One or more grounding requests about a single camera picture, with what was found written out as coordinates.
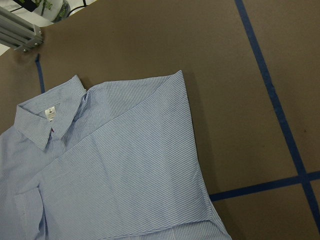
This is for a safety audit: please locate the light blue striped shirt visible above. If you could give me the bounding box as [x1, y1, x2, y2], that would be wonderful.
[0, 71, 230, 240]

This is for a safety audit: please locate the white paper green print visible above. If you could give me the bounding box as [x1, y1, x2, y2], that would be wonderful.
[12, 0, 71, 23]

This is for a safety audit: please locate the aluminium frame post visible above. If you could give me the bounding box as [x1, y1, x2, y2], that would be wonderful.
[0, 7, 44, 53]

